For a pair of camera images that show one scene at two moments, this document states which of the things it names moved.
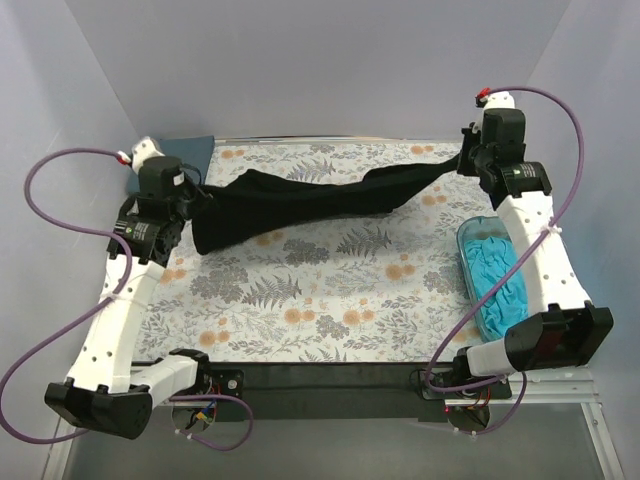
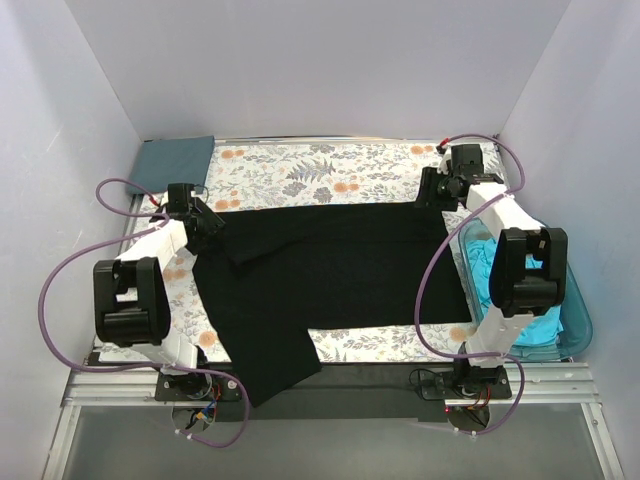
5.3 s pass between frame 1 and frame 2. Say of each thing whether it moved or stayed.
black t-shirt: moved
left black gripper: moved
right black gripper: moved
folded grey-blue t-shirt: stayed
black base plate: stayed
